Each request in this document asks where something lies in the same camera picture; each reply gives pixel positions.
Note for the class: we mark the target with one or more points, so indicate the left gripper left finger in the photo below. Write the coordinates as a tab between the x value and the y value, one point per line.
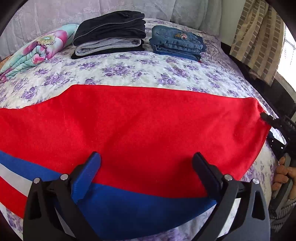
51	211

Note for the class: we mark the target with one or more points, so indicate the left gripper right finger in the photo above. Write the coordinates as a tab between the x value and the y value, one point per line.
251	221

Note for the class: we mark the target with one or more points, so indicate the red track pants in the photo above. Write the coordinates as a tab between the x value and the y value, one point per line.
146	137

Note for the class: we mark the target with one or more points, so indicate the right forearm grey sleeve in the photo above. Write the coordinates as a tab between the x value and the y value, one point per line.
277	222

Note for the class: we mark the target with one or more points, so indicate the person's right hand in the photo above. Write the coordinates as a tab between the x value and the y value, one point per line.
281	177

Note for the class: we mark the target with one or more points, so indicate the checkered beige curtain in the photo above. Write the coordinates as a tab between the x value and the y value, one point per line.
258	39

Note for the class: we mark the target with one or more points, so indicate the floral purple bedspread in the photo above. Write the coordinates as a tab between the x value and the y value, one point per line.
216	74

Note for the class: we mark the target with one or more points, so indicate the folded blue jeans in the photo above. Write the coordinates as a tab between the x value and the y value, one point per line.
178	43

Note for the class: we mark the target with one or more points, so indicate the folded floral blanket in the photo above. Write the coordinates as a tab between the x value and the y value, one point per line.
39	50

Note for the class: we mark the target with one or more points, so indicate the folded dark pants stack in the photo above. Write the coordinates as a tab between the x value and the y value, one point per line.
119	31

